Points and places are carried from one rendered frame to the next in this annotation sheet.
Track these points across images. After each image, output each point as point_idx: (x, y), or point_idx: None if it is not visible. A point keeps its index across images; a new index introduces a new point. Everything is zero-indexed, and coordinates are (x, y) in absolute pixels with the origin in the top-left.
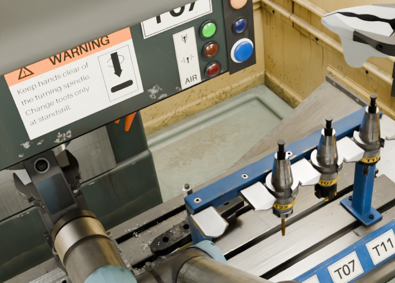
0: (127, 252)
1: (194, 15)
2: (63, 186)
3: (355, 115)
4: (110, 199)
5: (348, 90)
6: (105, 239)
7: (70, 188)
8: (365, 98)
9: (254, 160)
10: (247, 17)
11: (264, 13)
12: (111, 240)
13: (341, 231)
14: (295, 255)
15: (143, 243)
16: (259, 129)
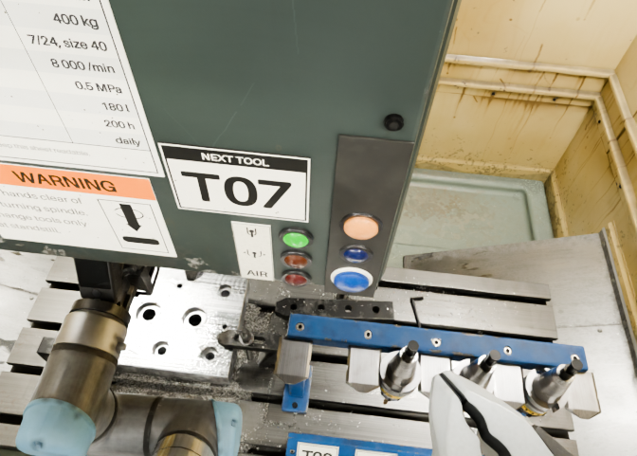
0: (263, 287)
1: (274, 214)
2: (102, 266)
3: (552, 349)
4: None
5: (612, 264)
6: (99, 359)
7: (110, 272)
8: (623, 287)
9: (446, 277)
10: (373, 251)
11: (590, 115)
12: (113, 358)
13: (470, 419)
14: (403, 410)
15: (282, 289)
16: (501, 227)
